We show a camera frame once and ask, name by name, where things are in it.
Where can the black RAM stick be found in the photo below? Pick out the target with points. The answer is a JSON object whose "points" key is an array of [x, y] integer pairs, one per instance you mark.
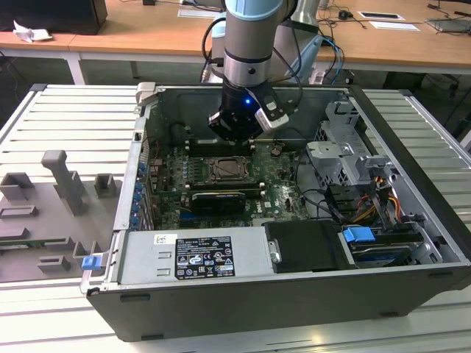
{"points": [[206, 149]]}

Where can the silver power supply unit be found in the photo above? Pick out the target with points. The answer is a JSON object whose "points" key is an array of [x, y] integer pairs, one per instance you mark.
{"points": [[147, 257]]}

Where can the CPU socket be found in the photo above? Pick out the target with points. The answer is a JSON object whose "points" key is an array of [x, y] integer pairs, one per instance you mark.
{"points": [[210, 173]]}

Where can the black open PC case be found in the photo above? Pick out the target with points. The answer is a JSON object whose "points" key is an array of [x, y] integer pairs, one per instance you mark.
{"points": [[257, 312]]}

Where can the hard disk in blue carrier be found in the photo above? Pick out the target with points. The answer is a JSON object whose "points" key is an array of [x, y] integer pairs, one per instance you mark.
{"points": [[357, 234]]}

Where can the blue case latch tab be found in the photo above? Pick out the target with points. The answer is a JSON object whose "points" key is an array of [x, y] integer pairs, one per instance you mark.
{"points": [[91, 264]]}

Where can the CPU with silver top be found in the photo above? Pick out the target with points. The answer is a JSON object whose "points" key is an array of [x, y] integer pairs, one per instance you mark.
{"points": [[231, 168]]}

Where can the green motherboard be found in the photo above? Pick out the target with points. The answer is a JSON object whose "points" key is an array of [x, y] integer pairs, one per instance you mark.
{"points": [[283, 198]]}

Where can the wooden desk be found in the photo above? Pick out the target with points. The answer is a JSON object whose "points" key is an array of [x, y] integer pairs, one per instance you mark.
{"points": [[147, 33]]}

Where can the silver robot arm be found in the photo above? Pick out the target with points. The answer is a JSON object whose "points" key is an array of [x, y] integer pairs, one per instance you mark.
{"points": [[248, 36]]}

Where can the transparent plastic folder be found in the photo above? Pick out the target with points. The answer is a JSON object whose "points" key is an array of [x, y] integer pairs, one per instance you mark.
{"points": [[449, 24]]}

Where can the green RAM stick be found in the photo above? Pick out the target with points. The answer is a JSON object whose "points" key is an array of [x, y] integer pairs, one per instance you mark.
{"points": [[22, 243]]}

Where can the black graphics card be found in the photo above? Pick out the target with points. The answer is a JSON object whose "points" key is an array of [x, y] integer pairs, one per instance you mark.
{"points": [[217, 202]]}

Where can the white plug block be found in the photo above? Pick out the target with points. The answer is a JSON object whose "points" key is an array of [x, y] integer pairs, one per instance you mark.
{"points": [[317, 76]]}

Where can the grey parts rack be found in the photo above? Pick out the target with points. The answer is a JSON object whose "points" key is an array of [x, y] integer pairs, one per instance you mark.
{"points": [[44, 220]]}

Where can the white paper sheet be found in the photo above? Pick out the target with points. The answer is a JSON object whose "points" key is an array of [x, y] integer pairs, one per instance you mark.
{"points": [[393, 25]]}

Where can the silver metal drive cage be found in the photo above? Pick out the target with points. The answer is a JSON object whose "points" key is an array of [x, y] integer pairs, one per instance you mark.
{"points": [[331, 150]]}

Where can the crumpled white paper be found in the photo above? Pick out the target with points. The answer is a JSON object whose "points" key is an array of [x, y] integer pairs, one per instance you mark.
{"points": [[29, 35]]}

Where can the black box on desk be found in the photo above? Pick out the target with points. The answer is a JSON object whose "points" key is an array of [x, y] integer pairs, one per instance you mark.
{"points": [[55, 14]]}

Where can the pale blue teach pendant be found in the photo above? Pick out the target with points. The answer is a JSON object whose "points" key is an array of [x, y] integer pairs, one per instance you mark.
{"points": [[308, 55]]}

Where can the black computer mouse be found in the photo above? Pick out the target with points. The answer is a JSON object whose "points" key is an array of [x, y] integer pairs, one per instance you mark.
{"points": [[345, 14]]}

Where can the white wrist camera black mount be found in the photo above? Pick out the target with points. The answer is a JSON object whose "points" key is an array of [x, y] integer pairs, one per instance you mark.
{"points": [[272, 119]]}

